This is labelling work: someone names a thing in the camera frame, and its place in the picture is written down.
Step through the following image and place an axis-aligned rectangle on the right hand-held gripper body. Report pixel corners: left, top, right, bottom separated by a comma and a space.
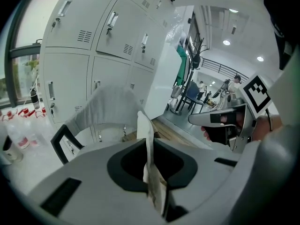
203, 73, 273, 154

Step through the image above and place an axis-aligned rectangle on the grey metal locker cabinet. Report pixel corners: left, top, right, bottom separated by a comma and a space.
39, 0, 195, 150

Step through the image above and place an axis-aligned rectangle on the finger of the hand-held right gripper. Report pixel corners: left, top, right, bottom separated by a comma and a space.
188, 103, 247, 128

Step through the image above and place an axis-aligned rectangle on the clear bottle with red label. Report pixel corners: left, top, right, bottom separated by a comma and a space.
13, 125, 38, 150

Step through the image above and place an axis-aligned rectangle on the person's right hand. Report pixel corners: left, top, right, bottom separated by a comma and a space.
201, 125, 213, 142

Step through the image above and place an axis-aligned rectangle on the window with dark frame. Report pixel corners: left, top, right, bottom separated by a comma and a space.
4, 0, 62, 108

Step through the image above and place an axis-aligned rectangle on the white cabinet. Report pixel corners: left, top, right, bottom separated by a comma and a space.
144, 42, 184, 120

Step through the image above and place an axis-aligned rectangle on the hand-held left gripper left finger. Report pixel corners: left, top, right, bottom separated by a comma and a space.
27, 138, 163, 225

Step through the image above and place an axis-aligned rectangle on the black spray bottle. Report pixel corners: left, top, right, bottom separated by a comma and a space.
30, 87, 41, 110

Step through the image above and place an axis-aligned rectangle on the green hanging cloth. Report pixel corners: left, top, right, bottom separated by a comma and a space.
175, 44, 189, 85

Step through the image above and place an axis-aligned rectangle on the person's dark top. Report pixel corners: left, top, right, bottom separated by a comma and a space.
264, 0, 300, 70

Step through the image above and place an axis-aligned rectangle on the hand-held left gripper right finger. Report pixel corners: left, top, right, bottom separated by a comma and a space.
153, 138, 240, 225

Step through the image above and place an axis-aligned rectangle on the black coat rack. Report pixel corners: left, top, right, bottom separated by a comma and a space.
170, 37, 210, 115

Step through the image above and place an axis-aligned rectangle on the black and white cup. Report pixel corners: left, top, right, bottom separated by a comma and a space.
1, 135, 24, 164

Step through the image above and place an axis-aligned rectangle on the person's right forearm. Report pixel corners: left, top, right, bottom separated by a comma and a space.
253, 114, 285, 142

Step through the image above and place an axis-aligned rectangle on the black table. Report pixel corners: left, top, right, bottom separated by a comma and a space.
181, 94, 205, 114

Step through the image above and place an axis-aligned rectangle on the black metal railing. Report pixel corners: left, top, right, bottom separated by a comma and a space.
201, 57, 249, 81

